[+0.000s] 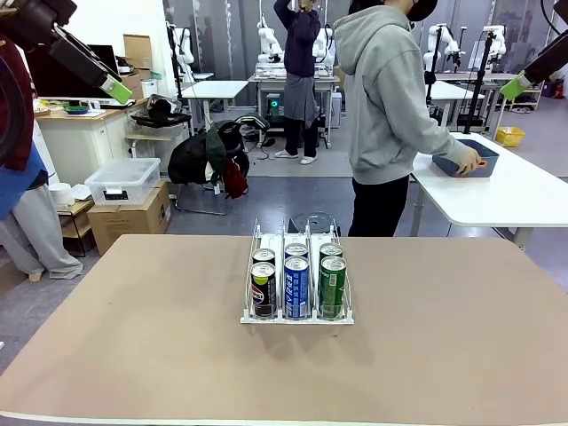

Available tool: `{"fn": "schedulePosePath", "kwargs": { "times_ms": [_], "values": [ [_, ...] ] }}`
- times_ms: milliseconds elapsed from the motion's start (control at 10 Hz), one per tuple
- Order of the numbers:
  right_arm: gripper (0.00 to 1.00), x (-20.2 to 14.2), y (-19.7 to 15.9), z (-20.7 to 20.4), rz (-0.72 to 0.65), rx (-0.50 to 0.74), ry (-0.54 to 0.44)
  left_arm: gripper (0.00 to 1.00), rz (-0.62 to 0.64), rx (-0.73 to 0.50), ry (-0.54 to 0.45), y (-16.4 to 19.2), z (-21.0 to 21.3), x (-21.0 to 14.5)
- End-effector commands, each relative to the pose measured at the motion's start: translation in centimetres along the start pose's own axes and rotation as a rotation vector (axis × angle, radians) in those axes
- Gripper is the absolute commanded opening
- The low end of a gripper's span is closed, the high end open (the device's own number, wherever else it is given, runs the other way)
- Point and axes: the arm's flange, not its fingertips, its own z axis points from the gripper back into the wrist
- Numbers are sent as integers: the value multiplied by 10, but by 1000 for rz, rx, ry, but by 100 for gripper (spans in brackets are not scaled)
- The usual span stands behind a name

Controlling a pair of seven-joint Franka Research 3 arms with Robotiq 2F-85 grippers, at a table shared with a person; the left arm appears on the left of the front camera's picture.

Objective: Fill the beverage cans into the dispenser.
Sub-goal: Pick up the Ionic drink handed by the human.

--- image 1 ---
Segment white rectangular table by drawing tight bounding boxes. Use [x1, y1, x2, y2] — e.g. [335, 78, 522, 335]
[425, 79, 485, 130]
[180, 79, 249, 134]

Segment black computer monitor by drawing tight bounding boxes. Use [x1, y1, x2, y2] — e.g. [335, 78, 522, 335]
[24, 43, 121, 101]

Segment large white table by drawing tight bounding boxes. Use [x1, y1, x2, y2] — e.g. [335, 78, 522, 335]
[411, 131, 568, 249]

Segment black round stool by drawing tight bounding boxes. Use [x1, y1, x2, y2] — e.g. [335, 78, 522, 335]
[288, 211, 342, 237]

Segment person in navy top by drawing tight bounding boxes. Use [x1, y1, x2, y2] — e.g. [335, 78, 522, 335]
[273, 0, 323, 166]

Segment black tripod stand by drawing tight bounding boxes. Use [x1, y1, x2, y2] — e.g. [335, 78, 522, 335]
[463, 28, 498, 134]

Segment tall open cardboard box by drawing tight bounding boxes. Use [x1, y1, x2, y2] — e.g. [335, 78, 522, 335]
[122, 34, 153, 70]

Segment person's right hand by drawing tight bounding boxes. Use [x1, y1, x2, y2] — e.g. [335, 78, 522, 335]
[454, 148, 484, 177]

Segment computer tower with light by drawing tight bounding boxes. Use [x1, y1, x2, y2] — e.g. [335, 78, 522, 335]
[265, 92, 285, 120]

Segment thin black pole stand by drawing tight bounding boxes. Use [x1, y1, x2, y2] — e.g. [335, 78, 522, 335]
[423, 26, 445, 119]

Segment white wire can dispenser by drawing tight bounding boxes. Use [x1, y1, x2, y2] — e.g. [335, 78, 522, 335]
[240, 217, 356, 327]

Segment small cardboard box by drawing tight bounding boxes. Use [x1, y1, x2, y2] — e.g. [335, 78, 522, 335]
[118, 70, 146, 101]

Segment person in grey hoodie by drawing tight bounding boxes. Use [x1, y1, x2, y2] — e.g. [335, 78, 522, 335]
[332, 0, 485, 239]

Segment green beverage can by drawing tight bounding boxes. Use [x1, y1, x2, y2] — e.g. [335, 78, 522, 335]
[319, 241, 345, 260]
[318, 255, 348, 321]

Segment black grey headset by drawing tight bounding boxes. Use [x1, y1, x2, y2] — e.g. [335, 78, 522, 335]
[146, 93, 183, 117]

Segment black Pepsi can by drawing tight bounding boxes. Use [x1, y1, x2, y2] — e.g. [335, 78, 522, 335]
[250, 261, 278, 320]
[251, 247, 277, 267]

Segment blue plastic bin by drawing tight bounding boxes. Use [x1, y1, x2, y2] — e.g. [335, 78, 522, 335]
[432, 138, 501, 179]

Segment long wooden-top workbench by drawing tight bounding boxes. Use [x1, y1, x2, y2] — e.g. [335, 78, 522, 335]
[437, 70, 545, 130]

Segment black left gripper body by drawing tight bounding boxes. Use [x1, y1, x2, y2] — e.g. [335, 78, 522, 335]
[17, 4, 99, 77]

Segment small wooden metal rack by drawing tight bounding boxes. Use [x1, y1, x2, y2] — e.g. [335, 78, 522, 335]
[56, 198, 97, 258]

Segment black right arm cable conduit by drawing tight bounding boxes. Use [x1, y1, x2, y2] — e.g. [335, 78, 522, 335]
[539, 0, 568, 36]

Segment dark green garment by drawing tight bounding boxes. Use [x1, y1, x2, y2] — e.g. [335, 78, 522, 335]
[204, 125, 228, 178]

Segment metal chair frame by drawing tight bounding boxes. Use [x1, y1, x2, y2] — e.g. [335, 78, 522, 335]
[175, 181, 228, 217]

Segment person in maroon top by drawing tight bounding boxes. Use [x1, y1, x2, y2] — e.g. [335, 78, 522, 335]
[0, 35, 84, 283]

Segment person's right forearm grey sleeve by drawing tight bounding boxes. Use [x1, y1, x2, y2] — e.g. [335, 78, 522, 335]
[416, 126, 471, 169]

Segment red bag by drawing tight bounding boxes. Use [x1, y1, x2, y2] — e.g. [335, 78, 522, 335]
[221, 155, 249, 200]

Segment black jacket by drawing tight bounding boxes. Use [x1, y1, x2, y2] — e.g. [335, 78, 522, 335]
[167, 130, 227, 186]

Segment black wire tray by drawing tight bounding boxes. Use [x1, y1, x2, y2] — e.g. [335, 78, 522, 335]
[130, 110, 193, 130]

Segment white paper roll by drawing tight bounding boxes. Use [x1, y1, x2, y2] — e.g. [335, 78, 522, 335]
[48, 182, 76, 209]

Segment white cabinet with wooden top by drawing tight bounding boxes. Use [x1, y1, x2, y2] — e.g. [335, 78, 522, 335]
[34, 97, 150, 187]

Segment blue Pocari Sweat can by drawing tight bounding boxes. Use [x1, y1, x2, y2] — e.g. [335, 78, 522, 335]
[283, 256, 311, 320]
[284, 241, 310, 261]

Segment clear plastic storage box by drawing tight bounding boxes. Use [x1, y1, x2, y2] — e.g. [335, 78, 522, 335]
[83, 157, 162, 207]

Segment grey metal workbench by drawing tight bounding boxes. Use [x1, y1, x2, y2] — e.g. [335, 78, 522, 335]
[247, 61, 343, 150]

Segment yellow plastic crate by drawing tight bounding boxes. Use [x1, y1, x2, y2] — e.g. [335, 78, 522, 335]
[495, 126, 526, 148]

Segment large cardboard box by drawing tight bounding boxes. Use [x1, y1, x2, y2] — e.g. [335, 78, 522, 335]
[87, 179, 172, 256]

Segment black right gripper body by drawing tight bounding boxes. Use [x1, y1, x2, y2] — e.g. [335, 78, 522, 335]
[541, 33, 568, 77]

